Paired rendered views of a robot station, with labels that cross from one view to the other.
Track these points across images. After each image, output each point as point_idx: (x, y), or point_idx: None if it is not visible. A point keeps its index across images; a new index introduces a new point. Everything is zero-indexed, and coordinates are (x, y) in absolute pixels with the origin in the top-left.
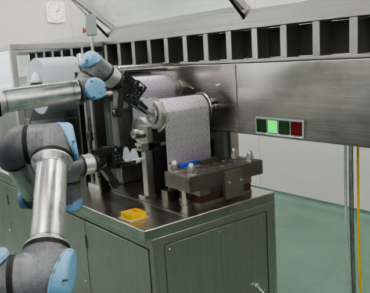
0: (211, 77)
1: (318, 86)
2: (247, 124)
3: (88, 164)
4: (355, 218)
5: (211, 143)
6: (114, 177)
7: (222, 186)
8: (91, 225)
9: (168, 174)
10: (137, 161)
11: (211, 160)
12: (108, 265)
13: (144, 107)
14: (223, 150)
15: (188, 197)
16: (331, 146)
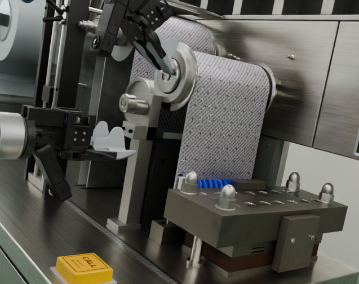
0: (279, 41)
1: None
2: (337, 134)
3: (4, 134)
4: (357, 283)
5: None
6: (61, 177)
7: (274, 243)
8: (3, 258)
9: (176, 196)
10: (120, 155)
11: (256, 185)
12: None
13: (159, 50)
14: (270, 171)
15: (203, 251)
16: (345, 192)
